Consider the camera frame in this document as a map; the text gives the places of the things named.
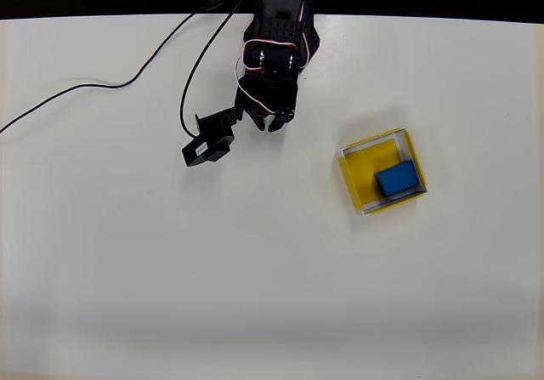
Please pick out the yellow open box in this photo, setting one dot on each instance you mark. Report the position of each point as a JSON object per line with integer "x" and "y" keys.
{"x": 361, "y": 171}

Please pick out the blue rectangular block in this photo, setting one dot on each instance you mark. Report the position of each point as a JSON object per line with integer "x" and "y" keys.
{"x": 397, "y": 178}

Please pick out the black camera on mount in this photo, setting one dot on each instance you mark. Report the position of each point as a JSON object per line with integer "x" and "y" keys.
{"x": 210, "y": 142}

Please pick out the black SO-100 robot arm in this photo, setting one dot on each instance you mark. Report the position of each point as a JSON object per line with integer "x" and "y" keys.
{"x": 276, "y": 14}

